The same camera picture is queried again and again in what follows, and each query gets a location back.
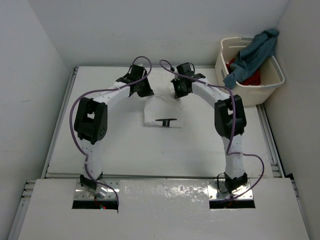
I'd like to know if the white printed t shirt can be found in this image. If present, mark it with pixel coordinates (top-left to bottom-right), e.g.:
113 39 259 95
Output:
144 67 184 128

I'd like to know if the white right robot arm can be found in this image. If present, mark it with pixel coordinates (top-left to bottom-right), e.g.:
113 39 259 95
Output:
171 62 248 193

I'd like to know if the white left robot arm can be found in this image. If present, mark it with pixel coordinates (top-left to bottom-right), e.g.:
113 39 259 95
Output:
69 64 154 193

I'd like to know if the teal blue t shirt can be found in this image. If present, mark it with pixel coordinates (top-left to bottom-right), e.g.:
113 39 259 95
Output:
223 28 280 90

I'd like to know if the red t shirt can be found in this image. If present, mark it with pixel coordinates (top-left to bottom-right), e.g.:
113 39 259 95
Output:
225 58 261 86

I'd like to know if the cream plastic laundry basket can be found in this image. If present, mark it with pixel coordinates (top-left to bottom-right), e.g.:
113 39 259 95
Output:
215 37 285 107

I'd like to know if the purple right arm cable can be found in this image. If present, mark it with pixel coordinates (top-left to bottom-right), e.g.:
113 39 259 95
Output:
159 59 266 201

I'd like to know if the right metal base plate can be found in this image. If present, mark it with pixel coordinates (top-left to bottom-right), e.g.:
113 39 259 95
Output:
207 178 254 201

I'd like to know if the metal base plate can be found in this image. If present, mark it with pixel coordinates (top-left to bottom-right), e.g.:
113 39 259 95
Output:
73 176 120 201
207 178 254 201

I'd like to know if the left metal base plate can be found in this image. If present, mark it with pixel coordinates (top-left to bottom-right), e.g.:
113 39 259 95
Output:
73 176 120 201

